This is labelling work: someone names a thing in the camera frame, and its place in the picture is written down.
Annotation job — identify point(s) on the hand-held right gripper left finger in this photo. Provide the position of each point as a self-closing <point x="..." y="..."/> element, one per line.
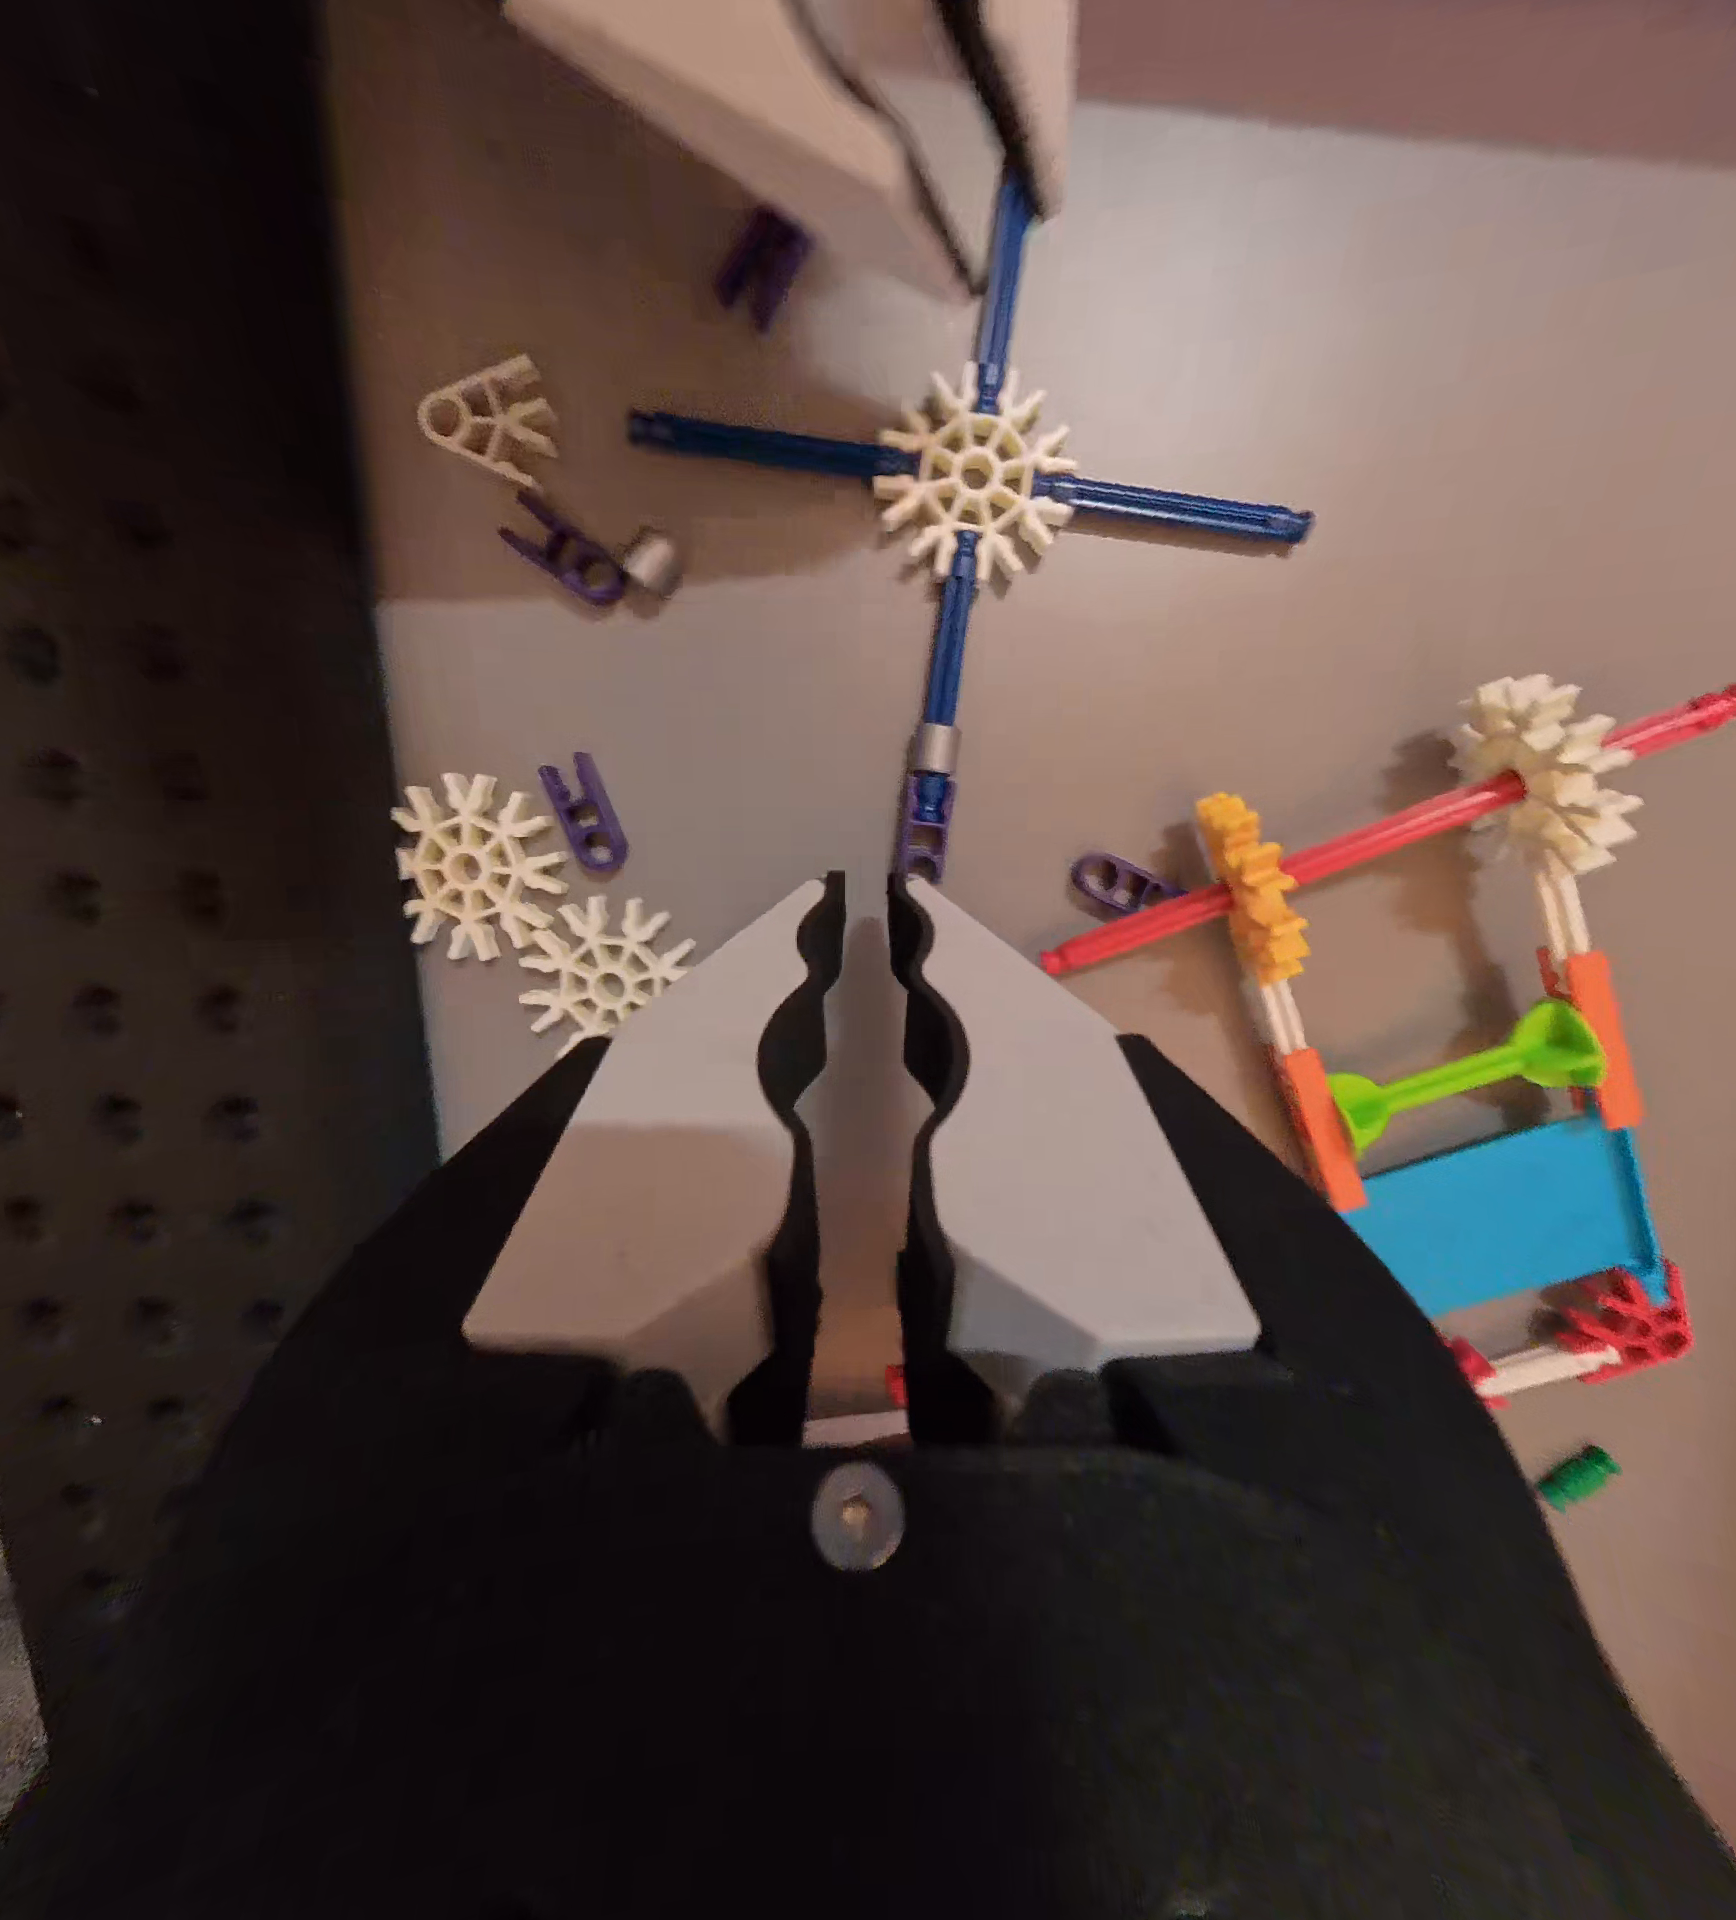
<point x="628" y="1200"/>

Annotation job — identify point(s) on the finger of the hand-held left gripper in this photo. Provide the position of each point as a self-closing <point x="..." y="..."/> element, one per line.
<point x="689" y="91"/>
<point x="1041" y="75"/>

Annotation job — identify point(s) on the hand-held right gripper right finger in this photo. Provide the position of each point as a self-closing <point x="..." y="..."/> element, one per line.
<point x="1092" y="1200"/>

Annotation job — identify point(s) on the blue plastic rod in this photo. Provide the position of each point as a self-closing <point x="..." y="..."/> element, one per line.
<point x="1199" y="512"/>
<point x="1002" y="284"/>
<point x="748" y="443"/>
<point x="951" y="660"/>

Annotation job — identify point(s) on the small white snowflake connector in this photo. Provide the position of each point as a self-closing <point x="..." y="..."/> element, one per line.
<point x="997" y="476"/>

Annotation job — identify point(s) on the purple clip connector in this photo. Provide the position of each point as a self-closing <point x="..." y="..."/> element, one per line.
<point x="552" y="549"/>
<point x="568" y="795"/>
<point x="762" y="262"/>
<point x="1152" y="889"/>
<point x="928" y="824"/>

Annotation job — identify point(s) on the large white snowflake connector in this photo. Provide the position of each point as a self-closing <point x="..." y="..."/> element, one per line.
<point x="623" y="974"/>
<point x="492" y="866"/>

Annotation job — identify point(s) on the white fan connector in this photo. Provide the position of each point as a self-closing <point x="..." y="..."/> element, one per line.
<point x="520" y="393"/>

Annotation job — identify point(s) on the short green rod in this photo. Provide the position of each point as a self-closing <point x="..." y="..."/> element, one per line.
<point x="1577" y="1479"/>

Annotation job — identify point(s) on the black perforated board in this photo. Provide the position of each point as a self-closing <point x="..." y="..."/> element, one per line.
<point x="133" y="751"/>

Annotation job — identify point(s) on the colourful toy car frame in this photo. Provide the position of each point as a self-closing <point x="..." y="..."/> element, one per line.
<point x="1499" y="1215"/>

